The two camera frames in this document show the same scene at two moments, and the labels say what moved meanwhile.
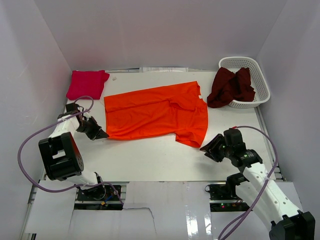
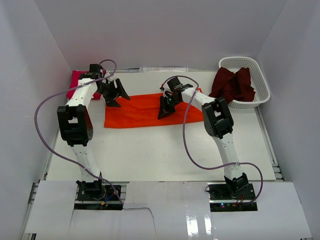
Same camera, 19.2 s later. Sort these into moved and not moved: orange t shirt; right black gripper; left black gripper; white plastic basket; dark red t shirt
Moved: orange t shirt; left black gripper; right black gripper
Not moved: dark red t shirt; white plastic basket
